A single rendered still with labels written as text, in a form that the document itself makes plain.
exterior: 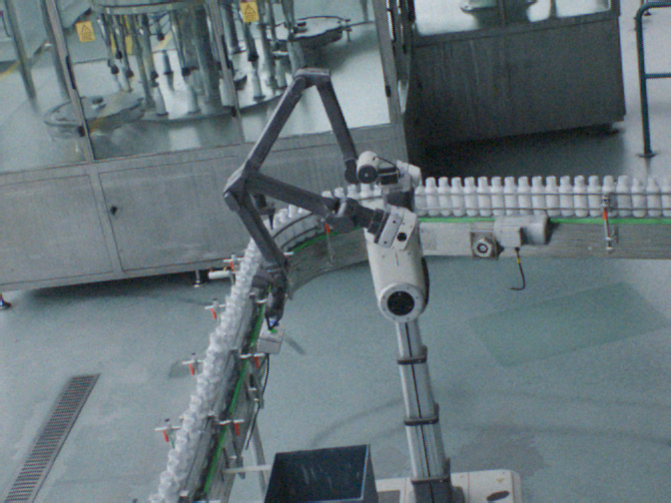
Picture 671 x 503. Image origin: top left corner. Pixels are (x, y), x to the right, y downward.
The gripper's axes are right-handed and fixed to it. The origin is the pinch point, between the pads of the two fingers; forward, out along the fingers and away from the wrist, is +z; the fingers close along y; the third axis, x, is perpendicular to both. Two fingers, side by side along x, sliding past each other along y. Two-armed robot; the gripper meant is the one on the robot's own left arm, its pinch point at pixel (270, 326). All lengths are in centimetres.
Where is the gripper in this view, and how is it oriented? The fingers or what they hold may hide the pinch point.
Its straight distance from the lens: 468.1
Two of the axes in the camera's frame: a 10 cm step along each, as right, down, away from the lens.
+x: 9.8, 2.2, 0.0
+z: -2.0, 8.9, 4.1
